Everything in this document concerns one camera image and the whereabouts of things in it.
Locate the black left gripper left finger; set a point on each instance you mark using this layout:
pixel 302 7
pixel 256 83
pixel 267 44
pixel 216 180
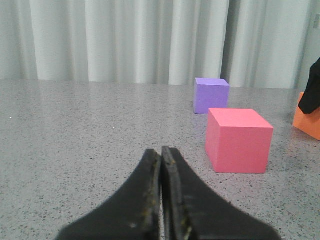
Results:
pixel 131 213

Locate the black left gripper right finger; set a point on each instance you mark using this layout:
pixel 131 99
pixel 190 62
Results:
pixel 193 211

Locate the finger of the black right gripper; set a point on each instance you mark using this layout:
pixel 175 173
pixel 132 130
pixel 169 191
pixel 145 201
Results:
pixel 310 100

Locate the orange foam cube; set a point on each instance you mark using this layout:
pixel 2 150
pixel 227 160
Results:
pixel 308 123

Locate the red foam cube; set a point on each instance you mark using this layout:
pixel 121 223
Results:
pixel 238 140

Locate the pale green curtain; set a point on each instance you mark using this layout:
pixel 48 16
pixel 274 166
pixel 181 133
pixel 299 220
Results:
pixel 249 43

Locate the purple foam cube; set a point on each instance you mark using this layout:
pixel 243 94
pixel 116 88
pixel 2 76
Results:
pixel 210 93

